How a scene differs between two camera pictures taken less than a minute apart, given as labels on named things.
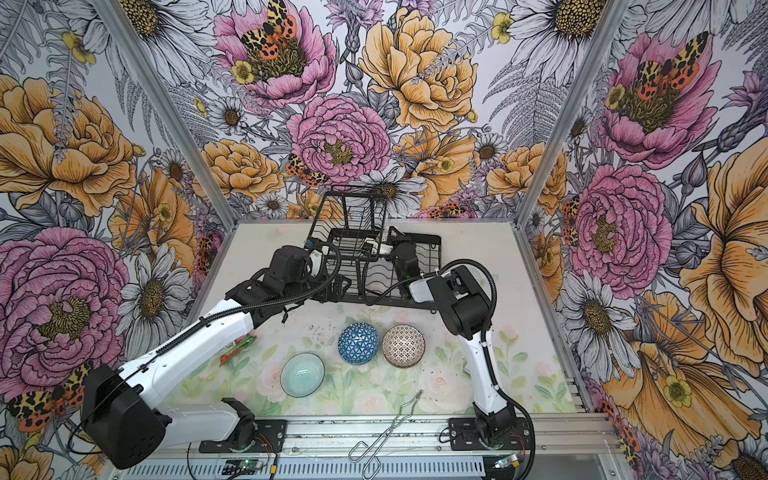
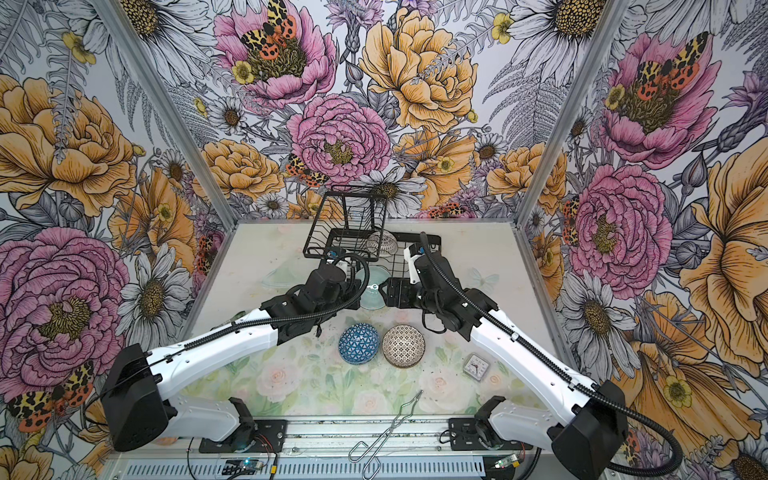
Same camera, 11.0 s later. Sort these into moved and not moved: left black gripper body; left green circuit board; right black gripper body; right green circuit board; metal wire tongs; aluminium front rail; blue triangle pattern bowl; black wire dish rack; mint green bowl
Moved: mint green bowl; left black gripper body; right black gripper body
Not moved: right green circuit board; metal wire tongs; black wire dish rack; left green circuit board; blue triangle pattern bowl; aluminium front rail
